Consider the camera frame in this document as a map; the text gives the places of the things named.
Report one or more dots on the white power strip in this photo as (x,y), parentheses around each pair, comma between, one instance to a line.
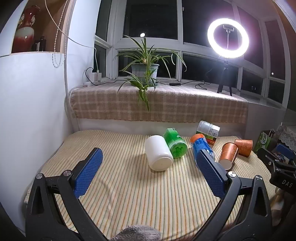
(89,83)

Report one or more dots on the green plastic jar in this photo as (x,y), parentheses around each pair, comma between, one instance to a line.
(175,143)

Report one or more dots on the blue bottle with orange cap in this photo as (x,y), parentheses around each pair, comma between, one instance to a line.
(202,145)

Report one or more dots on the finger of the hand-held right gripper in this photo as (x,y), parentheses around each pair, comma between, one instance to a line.
(286,150)
(266,155)

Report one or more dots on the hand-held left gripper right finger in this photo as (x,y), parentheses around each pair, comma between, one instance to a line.
(211,172)

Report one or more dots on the green paper bag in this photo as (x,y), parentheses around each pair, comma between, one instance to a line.
(264,140)

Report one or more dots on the clear bottle with label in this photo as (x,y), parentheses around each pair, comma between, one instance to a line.
(208,131)

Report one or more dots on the potted spider plant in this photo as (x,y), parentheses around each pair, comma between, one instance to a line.
(145,69)

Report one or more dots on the white charger plug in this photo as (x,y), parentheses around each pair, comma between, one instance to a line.
(93,75)
(98,75)

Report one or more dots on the black power adapter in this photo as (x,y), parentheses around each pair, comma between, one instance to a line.
(174,83)

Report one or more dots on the white lace cloth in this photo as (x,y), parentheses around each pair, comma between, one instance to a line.
(286,134)

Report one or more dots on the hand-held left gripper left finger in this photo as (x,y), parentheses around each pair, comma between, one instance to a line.
(89,170)

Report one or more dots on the copper paper cup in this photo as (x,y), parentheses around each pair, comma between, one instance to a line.
(244,147)
(229,154)

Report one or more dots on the person's right hand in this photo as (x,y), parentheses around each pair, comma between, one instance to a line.
(277,204)

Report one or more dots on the red ceramic vase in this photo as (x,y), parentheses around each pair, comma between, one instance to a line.
(25,31)

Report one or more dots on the dark glass bottle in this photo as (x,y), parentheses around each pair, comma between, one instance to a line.
(40,44)

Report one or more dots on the white plastic jar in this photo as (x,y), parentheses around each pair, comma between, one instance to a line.
(158,154)

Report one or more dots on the plaid cloth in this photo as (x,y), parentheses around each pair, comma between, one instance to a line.
(180,104)

